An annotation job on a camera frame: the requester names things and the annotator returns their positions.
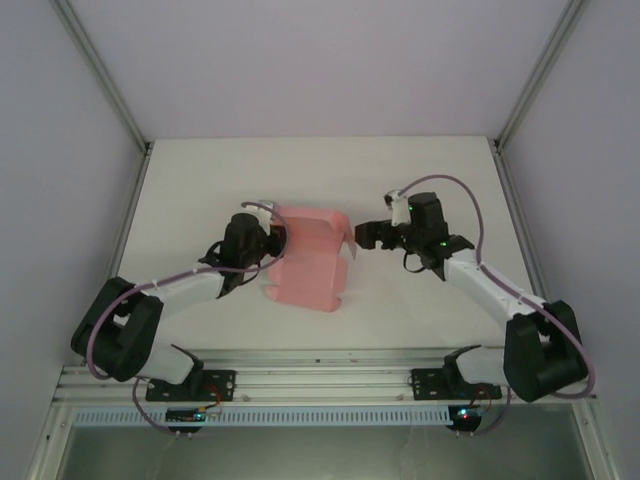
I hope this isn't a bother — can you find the pink paper box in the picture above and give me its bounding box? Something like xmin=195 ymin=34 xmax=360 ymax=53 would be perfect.
xmin=263 ymin=203 xmax=359 ymax=314

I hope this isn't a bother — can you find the red left board wire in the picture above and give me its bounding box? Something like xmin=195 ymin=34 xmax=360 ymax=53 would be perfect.
xmin=205 ymin=384 xmax=225 ymax=417

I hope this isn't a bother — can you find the aluminium table side rail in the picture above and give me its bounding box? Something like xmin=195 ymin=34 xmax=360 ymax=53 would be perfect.
xmin=492 ymin=142 xmax=569 ymax=361
xmin=74 ymin=142 xmax=154 ymax=366

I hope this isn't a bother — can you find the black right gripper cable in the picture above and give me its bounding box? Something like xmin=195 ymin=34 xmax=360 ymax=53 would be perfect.
xmin=401 ymin=249 xmax=434 ymax=275

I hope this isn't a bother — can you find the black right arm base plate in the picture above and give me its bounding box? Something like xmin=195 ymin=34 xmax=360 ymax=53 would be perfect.
xmin=410 ymin=367 xmax=503 ymax=401

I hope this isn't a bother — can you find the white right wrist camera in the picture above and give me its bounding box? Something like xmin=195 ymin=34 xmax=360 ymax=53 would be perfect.
xmin=383 ymin=188 xmax=413 ymax=225

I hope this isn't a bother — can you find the light blue slotted cable duct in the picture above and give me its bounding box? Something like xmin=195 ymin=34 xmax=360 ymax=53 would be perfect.
xmin=72 ymin=405 xmax=451 ymax=427

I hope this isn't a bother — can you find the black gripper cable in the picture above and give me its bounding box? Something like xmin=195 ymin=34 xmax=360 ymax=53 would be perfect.
xmin=198 ymin=241 xmax=226 ymax=266
xmin=401 ymin=249 xmax=434 ymax=275

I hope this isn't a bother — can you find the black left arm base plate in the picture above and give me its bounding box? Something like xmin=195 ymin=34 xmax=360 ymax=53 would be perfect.
xmin=145 ymin=368 xmax=236 ymax=402

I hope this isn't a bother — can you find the circuit board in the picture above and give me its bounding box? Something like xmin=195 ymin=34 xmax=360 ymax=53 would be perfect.
xmin=451 ymin=405 xmax=489 ymax=429
xmin=166 ymin=407 xmax=209 ymax=425

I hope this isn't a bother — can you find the left circuit board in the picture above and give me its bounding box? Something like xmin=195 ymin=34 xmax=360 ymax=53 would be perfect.
xmin=166 ymin=407 xmax=209 ymax=425

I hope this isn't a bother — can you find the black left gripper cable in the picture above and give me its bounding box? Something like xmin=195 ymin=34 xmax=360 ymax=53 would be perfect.
xmin=198 ymin=241 xmax=226 ymax=266

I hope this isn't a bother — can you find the aluminium frame post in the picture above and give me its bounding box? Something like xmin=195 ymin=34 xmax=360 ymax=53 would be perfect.
xmin=492 ymin=0 xmax=590 ymax=151
xmin=48 ymin=0 xmax=154 ymax=157

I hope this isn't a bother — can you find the aluminium mounting rail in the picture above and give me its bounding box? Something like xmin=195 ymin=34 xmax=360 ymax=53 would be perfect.
xmin=52 ymin=348 xmax=599 ymax=404

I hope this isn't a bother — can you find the right circuit board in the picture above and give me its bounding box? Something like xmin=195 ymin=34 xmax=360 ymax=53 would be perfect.
xmin=451 ymin=405 xmax=489 ymax=429

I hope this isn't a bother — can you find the red board wire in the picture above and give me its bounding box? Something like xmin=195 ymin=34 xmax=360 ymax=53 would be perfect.
xmin=205 ymin=384 xmax=225 ymax=417
xmin=472 ymin=384 xmax=501 ymax=416

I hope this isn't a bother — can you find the aluminium lower frame leg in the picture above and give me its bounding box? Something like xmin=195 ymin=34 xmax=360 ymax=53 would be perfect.
xmin=27 ymin=402 xmax=76 ymax=480
xmin=569 ymin=399 xmax=615 ymax=480

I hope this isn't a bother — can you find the red right board wire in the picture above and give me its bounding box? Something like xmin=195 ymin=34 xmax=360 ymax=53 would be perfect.
xmin=472 ymin=384 xmax=501 ymax=416

